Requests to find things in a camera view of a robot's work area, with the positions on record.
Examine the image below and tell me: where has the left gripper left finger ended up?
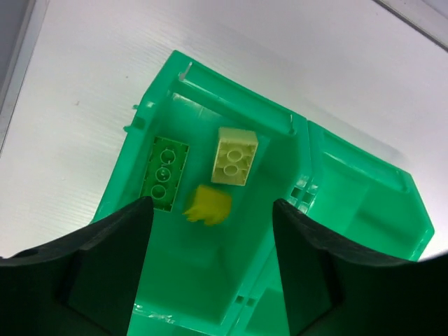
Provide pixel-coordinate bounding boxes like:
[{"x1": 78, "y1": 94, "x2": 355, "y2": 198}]
[{"x1": 1, "y1": 197, "x2": 154, "y2": 335}]

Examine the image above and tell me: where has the pale yellow-green lego brick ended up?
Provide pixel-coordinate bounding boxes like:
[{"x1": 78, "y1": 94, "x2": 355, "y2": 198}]
[{"x1": 211, "y1": 127, "x2": 258, "y2": 186}]

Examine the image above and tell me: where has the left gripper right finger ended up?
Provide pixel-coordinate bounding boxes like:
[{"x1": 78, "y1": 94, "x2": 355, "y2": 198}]
[{"x1": 272, "y1": 199, "x2": 447, "y2": 335}]

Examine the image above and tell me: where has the green four-compartment sorting tray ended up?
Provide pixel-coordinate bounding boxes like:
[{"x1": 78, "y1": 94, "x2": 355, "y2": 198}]
[{"x1": 94, "y1": 51, "x2": 434, "y2": 335}]

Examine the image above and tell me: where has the lime green square lego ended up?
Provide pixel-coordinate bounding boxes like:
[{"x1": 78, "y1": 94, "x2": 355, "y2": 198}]
[{"x1": 183, "y1": 185, "x2": 232, "y2": 226}]

